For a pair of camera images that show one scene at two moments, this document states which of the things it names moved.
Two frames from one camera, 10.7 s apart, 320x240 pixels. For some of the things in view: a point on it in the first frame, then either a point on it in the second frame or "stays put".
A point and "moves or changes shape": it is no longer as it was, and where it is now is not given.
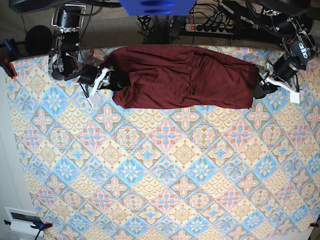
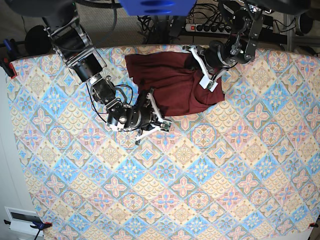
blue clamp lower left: [40, 226] stays put
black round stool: [38, 40] stays put
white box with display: [21, 221] stays put
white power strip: [211, 28] stays put
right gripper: [269, 77] → [213, 57]
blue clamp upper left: [9, 54] stays put
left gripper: [118, 80] → [150, 117]
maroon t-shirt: [160, 76] moves or changes shape
